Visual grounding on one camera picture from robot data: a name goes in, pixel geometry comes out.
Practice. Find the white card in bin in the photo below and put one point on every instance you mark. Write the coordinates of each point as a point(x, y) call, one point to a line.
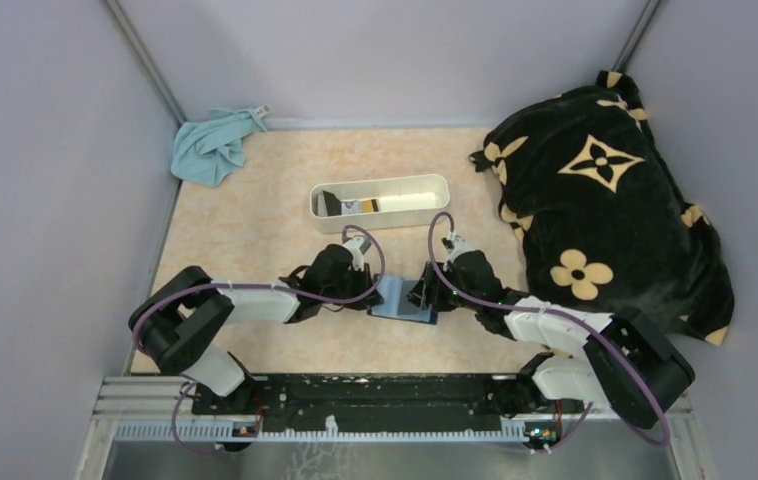
point(351, 207)

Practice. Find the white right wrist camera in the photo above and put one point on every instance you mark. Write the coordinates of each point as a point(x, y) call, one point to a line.
point(455, 245)

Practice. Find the light blue cloth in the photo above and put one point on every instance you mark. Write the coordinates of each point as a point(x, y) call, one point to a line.
point(206, 152)

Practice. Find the blue leather card holder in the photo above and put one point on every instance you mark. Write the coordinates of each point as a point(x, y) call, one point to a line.
point(396, 305)

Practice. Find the aluminium frame rail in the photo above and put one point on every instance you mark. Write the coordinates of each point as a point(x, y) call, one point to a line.
point(159, 408)

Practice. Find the white oval plastic bin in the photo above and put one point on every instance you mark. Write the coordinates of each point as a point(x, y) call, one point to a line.
point(405, 202)

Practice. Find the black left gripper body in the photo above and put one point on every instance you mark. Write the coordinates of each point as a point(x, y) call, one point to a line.
point(366, 291)

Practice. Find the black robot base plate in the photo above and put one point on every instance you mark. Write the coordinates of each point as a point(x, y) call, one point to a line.
point(408, 403)

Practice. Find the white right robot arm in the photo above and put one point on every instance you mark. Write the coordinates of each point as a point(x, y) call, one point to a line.
point(619, 360)

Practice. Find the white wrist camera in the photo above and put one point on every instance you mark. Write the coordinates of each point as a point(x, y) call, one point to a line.
point(455, 245)
point(357, 246)

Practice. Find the grey card in holder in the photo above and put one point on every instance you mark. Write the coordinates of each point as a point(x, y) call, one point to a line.
point(405, 311)

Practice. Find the black gold patterned blanket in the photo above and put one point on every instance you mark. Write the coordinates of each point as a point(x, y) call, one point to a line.
point(600, 219)

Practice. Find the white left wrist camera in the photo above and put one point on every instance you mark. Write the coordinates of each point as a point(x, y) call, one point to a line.
point(357, 246)

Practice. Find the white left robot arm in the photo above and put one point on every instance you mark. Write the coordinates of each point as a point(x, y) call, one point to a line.
point(177, 325)

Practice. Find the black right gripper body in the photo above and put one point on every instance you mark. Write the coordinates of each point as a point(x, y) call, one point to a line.
point(433, 288)

